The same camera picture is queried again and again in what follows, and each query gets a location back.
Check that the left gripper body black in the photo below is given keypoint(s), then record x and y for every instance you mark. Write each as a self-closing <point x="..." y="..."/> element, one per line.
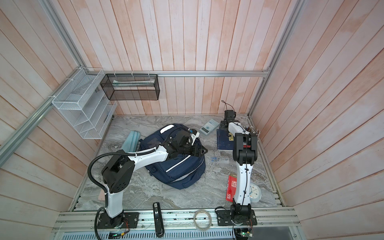
<point x="189" y="149"/>

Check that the navy blue student backpack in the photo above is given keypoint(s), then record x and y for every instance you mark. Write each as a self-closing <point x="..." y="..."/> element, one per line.
<point x="180" y="172"/>

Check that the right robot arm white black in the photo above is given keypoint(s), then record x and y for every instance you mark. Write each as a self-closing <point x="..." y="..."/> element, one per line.
<point x="245" y="154"/>

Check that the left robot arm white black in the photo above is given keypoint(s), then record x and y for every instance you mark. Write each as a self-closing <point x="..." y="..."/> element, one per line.
<point x="112" y="172"/>

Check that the light green calculator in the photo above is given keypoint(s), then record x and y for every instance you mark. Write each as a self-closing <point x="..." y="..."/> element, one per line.
<point x="209" y="127"/>

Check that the blue book yellow label back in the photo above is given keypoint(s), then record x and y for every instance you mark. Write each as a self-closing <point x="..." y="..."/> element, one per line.
<point x="225" y="140"/>

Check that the clear plastic ruler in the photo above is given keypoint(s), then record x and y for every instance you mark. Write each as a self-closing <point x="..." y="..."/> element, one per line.
<point x="220" y="160"/>

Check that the light blue pencil case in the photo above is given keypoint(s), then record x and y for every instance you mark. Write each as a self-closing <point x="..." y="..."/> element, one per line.
<point x="131" y="143"/>

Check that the red booklet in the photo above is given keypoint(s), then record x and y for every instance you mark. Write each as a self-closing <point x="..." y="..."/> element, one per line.
<point x="231" y="188"/>

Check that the white round alarm clock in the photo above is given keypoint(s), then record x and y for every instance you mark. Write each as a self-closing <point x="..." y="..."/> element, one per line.
<point x="255" y="193"/>

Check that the black handheld device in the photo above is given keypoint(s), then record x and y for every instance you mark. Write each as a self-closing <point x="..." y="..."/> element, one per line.
<point x="158" y="220"/>

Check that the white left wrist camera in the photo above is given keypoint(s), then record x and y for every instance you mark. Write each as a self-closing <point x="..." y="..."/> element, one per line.
<point x="194" y="134"/>

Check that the black mesh wall basket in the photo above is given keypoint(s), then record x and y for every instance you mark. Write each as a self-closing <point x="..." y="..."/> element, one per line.
<point x="131" y="87"/>

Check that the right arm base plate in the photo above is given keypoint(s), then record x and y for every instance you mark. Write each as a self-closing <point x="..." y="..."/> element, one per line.
<point x="224" y="218"/>

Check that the aluminium front rail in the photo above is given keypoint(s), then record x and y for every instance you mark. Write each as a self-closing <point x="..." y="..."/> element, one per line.
<point x="175" y="219"/>

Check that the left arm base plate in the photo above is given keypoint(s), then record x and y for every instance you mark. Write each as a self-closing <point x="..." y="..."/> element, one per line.
<point x="124" y="220"/>

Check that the white wire mesh shelf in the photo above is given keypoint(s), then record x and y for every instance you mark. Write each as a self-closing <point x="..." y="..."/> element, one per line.
<point x="84" y="104"/>

